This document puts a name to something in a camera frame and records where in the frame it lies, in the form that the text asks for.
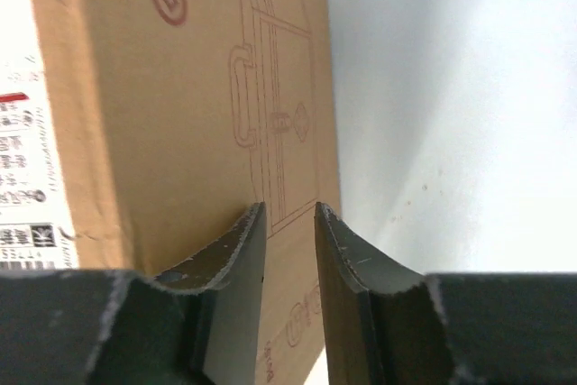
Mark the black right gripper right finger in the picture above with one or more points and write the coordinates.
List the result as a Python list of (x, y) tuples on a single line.
[(387, 324)]

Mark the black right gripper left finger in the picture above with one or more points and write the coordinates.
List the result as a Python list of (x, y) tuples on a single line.
[(196, 323)]

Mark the brown cardboard express box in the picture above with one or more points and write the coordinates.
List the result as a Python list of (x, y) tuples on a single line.
[(173, 117)]

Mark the white shipping label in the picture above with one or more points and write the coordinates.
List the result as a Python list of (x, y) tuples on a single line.
[(36, 227)]

